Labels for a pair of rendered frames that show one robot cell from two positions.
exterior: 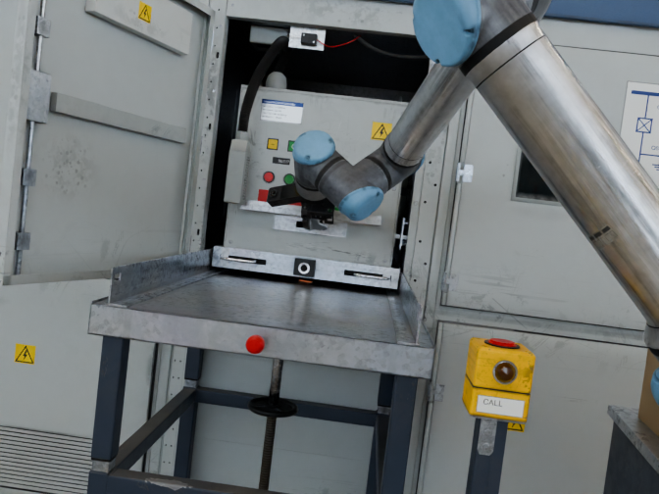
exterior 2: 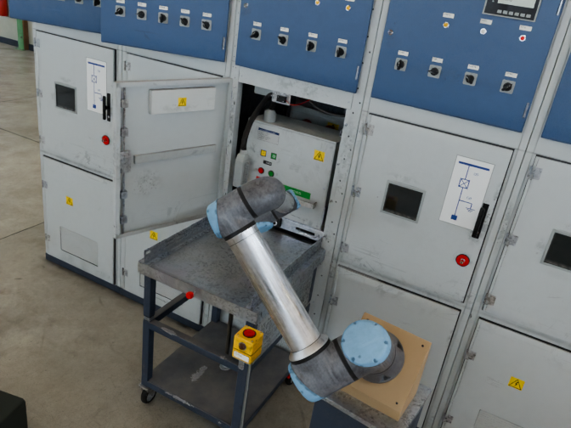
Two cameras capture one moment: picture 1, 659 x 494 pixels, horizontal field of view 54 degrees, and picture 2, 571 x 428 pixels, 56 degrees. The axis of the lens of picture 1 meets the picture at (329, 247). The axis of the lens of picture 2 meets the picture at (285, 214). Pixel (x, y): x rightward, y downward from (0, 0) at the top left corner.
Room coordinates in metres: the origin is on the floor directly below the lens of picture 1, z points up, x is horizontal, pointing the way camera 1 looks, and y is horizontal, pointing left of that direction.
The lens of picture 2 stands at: (-0.52, -0.88, 2.10)
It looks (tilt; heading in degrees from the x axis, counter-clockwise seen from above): 25 degrees down; 21
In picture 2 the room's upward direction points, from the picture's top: 9 degrees clockwise
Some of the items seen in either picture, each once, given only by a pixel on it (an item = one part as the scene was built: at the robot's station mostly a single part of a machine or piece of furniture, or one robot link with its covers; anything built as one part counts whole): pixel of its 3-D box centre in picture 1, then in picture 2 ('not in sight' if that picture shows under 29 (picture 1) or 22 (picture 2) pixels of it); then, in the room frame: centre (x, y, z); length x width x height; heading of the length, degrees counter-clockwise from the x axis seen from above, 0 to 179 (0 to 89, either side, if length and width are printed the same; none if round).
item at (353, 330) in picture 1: (284, 312); (237, 260); (1.47, 0.08, 0.82); 0.68 x 0.62 x 0.06; 177
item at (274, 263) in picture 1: (305, 267); (279, 219); (1.86, 0.06, 0.89); 0.54 x 0.05 x 0.06; 87
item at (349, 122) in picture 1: (315, 179); (284, 176); (1.85, 0.06, 1.15); 0.48 x 0.01 x 0.48; 87
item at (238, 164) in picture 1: (238, 172); (241, 169); (1.79, 0.28, 1.14); 0.08 x 0.05 x 0.17; 177
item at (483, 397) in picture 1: (497, 378); (247, 344); (0.92, -0.26, 0.85); 0.08 x 0.08 x 0.10; 87
